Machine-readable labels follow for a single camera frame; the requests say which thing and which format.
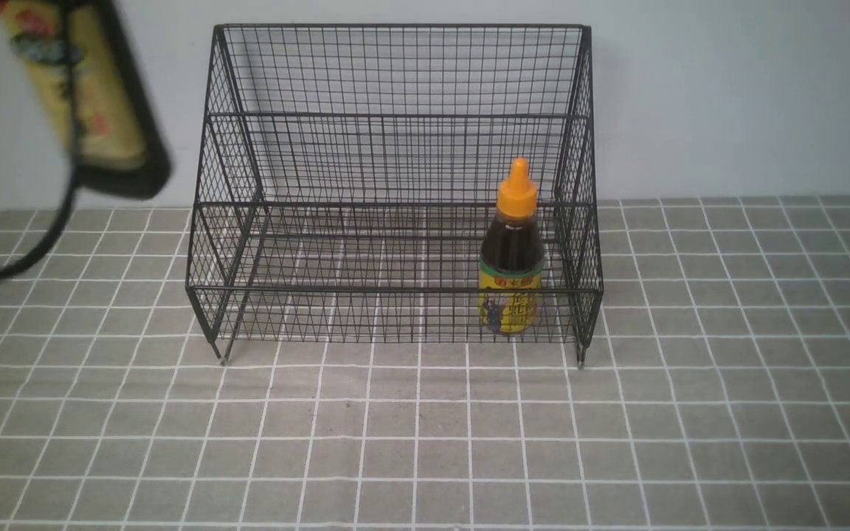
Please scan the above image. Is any small bottle orange cap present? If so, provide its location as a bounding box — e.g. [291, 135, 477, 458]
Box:
[478, 158, 544, 335]

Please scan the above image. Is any dark vinegar bottle yellow label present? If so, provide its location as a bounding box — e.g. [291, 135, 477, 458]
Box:
[0, 1, 172, 201]

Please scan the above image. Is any grey grid tablecloth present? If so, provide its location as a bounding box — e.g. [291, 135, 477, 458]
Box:
[0, 196, 850, 530]

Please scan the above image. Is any black wire mesh shelf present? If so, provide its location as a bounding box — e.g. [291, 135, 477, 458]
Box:
[185, 23, 604, 366]

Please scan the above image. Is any black cable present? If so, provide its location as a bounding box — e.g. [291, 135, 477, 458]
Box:
[0, 0, 83, 284]

